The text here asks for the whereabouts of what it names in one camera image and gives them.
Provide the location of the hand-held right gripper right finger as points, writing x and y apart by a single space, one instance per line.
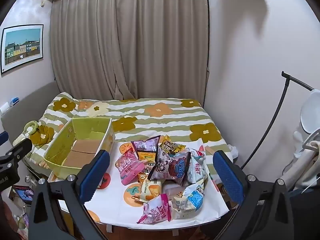
227 177

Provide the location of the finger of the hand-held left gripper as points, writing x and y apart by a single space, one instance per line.
2 138
21 147

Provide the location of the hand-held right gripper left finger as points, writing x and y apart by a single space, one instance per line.
96 176

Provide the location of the pink striped snack packet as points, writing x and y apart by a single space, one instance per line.
127 167

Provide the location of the green cardboard box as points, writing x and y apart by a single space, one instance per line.
57 143

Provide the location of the white blue snack packet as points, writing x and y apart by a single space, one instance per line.
188 198

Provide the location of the orange white snack packet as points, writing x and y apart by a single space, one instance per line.
147 192

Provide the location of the maroon packet with blue label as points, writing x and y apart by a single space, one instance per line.
172 168

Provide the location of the golden yellow chip packet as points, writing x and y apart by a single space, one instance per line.
172 146

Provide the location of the pink white snack packet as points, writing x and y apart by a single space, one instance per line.
156 210

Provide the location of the dark printed box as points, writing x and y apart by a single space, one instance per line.
22 195

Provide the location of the white crumpled cloth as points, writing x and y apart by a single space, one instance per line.
234 151

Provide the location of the white packet with red print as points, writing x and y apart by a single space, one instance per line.
197 167

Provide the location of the blue white small device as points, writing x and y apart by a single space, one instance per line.
14 101

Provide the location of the grey padded headboard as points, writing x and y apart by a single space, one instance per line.
30 100

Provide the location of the small yellow snack packet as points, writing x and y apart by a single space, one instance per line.
146 156

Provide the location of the black snack packet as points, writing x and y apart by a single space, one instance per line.
151 171

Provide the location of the purple white snack packet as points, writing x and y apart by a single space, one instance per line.
145 145

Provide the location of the striped floral blanket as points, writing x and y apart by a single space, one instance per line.
162 125

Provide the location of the white round lamp head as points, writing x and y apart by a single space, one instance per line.
311 112

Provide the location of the beige curtain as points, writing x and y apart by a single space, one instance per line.
125 42

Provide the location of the framed wall picture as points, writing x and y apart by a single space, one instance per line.
22 47

